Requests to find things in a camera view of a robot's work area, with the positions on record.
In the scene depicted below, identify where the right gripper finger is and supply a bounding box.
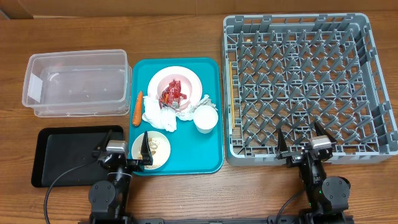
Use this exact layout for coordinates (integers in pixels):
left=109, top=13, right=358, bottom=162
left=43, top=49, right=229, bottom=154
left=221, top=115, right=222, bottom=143
left=314, top=121, right=337, bottom=144
left=277, top=128, right=288, bottom=152

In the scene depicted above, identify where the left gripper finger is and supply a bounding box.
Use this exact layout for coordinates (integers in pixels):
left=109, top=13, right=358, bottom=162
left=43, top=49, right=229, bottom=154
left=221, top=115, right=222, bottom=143
left=97, top=129, right=113, bottom=151
left=141, top=131, right=153, bottom=166

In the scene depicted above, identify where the white napkin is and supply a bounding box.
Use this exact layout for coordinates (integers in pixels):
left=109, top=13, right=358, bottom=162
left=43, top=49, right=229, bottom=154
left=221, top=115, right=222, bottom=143
left=142, top=96, right=177, bottom=132

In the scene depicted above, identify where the orange carrot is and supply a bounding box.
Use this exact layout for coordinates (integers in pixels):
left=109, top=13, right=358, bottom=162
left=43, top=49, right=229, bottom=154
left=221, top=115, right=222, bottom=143
left=132, top=91, right=144, bottom=127

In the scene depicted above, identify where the red snack wrapper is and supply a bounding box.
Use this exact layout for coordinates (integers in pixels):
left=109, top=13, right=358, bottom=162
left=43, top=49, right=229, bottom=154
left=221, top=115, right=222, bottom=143
left=159, top=80, right=187, bottom=109

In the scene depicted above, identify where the foil paper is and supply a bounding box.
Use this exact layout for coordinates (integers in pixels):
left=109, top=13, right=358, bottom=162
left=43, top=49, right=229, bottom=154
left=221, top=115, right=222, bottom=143
left=176, top=95, right=217, bottom=121

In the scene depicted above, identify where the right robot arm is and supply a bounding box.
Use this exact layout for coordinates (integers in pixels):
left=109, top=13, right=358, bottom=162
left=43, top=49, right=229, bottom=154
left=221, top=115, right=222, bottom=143
left=275, top=122, right=354, bottom=223

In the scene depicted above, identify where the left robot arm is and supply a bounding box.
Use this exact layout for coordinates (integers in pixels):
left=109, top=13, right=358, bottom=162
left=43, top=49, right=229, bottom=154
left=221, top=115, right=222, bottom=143
left=88, top=131, right=153, bottom=223

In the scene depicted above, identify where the grey dishwasher rack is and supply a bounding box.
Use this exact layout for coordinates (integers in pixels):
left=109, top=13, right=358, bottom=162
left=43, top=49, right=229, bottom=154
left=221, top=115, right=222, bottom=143
left=222, top=13, right=397, bottom=166

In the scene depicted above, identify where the white bowl with food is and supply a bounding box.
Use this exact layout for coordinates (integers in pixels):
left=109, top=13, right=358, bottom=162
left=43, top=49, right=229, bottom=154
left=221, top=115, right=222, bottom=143
left=130, top=131, right=171, bottom=170

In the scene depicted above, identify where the black plastic tray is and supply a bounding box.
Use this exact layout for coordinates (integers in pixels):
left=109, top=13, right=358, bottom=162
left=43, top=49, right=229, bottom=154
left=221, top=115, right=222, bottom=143
left=31, top=125, right=125, bottom=188

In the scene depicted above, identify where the wooden chopstick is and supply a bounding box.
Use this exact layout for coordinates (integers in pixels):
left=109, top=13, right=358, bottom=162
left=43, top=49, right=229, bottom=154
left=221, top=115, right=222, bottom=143
left=229, top=62, right=235, bottom=129

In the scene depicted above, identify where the teal plastic tray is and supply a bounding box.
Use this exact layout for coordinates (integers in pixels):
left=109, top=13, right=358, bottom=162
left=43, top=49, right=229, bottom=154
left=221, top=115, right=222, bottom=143
left=131, top=57, right=224, bottom=176

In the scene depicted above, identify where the clear plastic bin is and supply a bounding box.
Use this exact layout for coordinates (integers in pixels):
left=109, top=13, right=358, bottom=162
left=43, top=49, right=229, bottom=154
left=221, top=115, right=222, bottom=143
left=22, top=49, right=132, bottom=118

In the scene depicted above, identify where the white paper cup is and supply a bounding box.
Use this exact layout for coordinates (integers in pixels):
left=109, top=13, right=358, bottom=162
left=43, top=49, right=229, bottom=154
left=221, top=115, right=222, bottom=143
left=193, top=105, right=218, bottom=134

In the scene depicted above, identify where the pink bowl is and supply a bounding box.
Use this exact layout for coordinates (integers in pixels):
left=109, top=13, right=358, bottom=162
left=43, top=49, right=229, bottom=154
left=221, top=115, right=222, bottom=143
left=157, top=74, right=193, bottom=111

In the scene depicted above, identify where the pink plate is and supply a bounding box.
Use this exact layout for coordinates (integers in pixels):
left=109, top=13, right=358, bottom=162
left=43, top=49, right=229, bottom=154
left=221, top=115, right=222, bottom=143
left=147, top=66, right=202, bottom=105

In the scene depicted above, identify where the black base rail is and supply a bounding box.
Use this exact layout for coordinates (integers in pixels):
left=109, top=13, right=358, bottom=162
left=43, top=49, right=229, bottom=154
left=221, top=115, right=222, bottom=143
left=77, top=215, right=354, bottom=224

